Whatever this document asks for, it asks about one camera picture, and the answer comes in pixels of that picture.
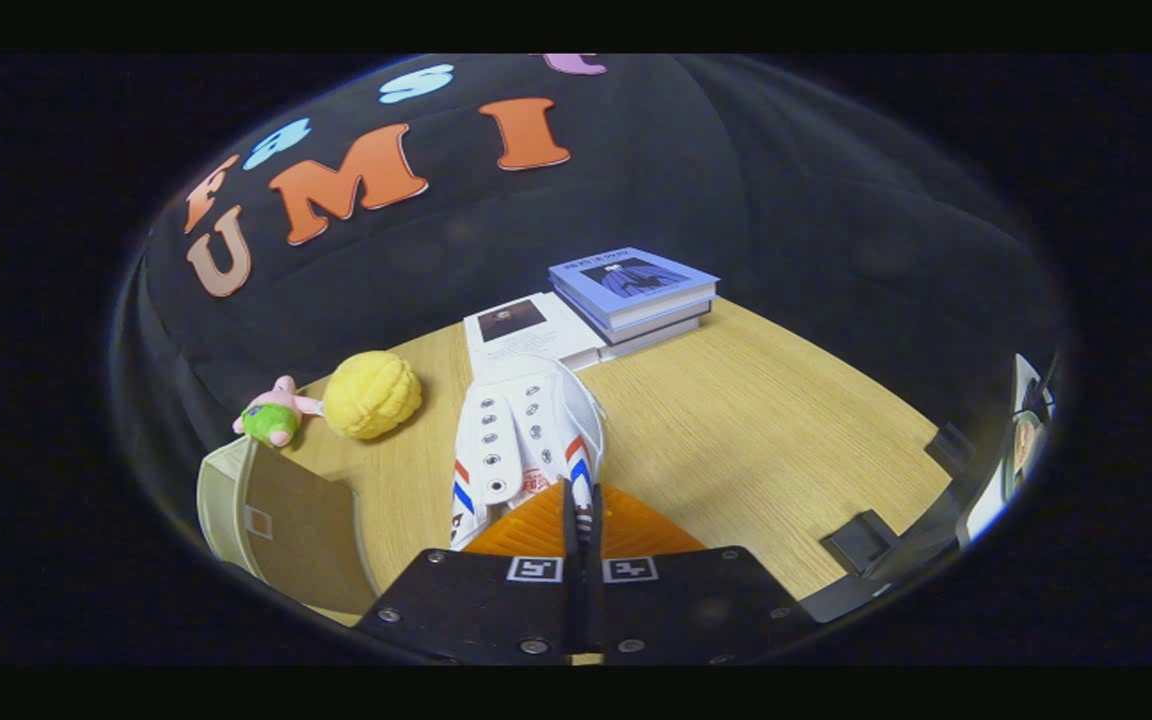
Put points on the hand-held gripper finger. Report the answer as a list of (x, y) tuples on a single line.
[(572, 600), (594, 600)]

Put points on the white striped canvas shoe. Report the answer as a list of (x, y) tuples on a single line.
[(526, 430)]

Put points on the beige storage box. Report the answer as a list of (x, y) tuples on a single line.
[(306, 530)]

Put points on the white book with dark photo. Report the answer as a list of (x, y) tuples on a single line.
[(546, 335)]

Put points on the black table clamp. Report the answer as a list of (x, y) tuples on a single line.
[(951, 448), (861, 542)]

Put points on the yellow plush ball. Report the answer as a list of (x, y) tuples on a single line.
[(371, 395)]

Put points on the blue book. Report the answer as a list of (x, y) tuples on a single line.
[(636, 280)]

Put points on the pink and green plush toy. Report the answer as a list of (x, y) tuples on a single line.
[(271, 420)]

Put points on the white board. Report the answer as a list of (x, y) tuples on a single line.
[(984, 520)]

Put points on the black backdrop cloth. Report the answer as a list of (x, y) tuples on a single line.
[(736, 200)]

